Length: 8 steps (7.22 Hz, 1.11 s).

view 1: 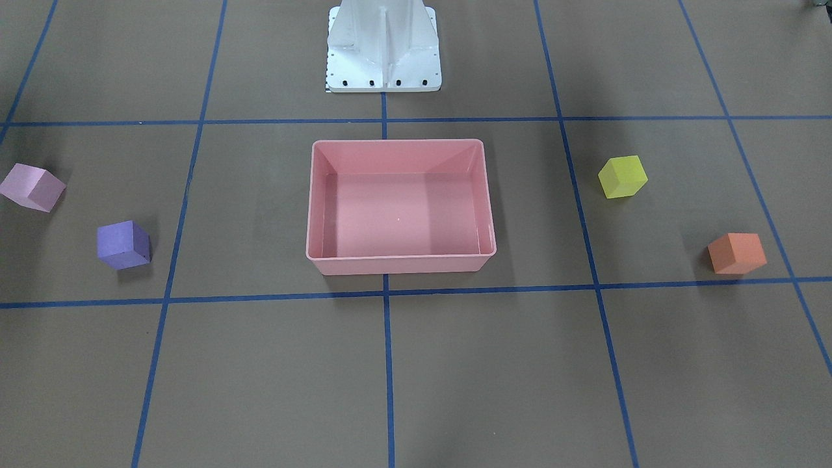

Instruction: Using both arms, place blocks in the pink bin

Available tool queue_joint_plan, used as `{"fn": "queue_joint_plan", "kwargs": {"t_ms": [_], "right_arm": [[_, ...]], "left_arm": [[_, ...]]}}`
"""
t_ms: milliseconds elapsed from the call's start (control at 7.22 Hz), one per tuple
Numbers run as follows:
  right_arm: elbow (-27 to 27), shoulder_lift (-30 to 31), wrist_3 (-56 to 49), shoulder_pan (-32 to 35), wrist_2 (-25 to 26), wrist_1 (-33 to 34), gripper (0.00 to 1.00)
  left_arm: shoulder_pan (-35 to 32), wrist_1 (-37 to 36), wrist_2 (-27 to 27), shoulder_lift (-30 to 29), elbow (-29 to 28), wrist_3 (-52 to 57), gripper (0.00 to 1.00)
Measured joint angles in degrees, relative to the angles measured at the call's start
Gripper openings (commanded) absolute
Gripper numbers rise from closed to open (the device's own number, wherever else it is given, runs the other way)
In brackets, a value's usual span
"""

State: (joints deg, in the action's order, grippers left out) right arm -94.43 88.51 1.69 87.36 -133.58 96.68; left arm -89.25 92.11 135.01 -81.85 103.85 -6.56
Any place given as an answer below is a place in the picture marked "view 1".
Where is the yellow foam block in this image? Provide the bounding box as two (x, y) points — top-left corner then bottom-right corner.
(598, 155), (649, 199)

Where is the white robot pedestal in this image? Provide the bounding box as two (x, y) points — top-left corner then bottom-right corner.
(325, 1), (443, 93)

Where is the purple foam block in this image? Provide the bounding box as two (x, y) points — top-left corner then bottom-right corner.
(96, 221), (151, 270)

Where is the pink plastic bin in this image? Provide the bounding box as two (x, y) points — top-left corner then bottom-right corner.
(305, 138), (497, 276)

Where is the light pink foam block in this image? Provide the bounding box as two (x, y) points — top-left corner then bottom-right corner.
(1, 163), (66, 213)

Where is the orange foam block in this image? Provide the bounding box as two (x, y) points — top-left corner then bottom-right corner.
(707, 232), (768, 275)

